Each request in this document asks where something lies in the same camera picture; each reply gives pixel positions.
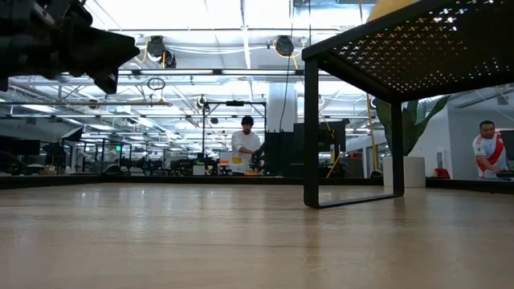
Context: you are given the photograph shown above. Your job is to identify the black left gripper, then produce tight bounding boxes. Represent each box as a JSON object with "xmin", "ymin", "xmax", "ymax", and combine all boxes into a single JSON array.
[{"xmin": 0, "ymin": 0, "xmax": 141, "ymax": 96}]

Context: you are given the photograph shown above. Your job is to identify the yellow plastic mini bowl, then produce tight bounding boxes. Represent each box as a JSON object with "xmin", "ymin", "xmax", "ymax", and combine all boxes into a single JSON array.
[{"xmin": 367, "ymin": 0, "xmax": 422, "ymax": 23}]

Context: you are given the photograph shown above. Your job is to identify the person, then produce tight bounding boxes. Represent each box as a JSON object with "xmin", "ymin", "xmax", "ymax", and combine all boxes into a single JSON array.
[
  {"xmin": 230, "ymin": 115, "xmax": 263, "ymax": 176},
  {"xmin": 471, "ymin": 120, "xmax": 511, "ymax": 180}
]

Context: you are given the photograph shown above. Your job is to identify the black background cabinet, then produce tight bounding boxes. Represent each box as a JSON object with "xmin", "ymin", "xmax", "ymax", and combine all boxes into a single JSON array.
[{"xmin": 263, "ymin": 120, "xmax": 347, "ymax": 178}]

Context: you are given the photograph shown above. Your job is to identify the black perforated metal shelf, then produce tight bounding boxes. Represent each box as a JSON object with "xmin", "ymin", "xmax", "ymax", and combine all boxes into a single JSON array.
[{"xmin": 301, "ymin": 0, "xmax": 514, "ymax": 210}]

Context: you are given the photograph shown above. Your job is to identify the green leafy plant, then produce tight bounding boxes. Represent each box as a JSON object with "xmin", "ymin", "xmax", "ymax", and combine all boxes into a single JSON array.
[{"xmin": 375, "ymin": 94, "xmax": 451, "ymax": 158}]

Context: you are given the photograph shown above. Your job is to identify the white plant pot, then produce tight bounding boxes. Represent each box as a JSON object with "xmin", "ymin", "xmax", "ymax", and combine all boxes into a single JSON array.
[{"xmin": 381, "ymin": 156, "xmax": 426, "ymax": 189}]

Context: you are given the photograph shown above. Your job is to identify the black ceiling cable reel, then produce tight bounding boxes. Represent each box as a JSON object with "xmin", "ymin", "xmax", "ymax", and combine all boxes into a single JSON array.
[
  {"xmin": 274, "ymin": 35, "xmax": 296, "ymax": 58},
  {"xmin": 145, "ymin": 35, "xmax": 177, "ymax": 69}
]

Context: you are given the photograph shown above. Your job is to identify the hanging black cable loop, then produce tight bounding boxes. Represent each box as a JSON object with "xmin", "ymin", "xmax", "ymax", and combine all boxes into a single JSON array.
[{"xmin": 146, "ymin": 75, "xmax": 166, "ymax": 105}]

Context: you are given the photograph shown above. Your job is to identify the black aluminium table frame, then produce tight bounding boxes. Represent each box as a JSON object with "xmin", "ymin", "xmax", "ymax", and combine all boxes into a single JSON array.
[{"xmin": 0, "ymin": 174, "xmax": 514, "ymax": 190}]

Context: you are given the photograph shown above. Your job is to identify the black background station frame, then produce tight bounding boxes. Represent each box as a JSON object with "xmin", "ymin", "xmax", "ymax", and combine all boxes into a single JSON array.
[{"xmin": 202, "ymin": 99, "xmax": 267, "ymax": 160}]

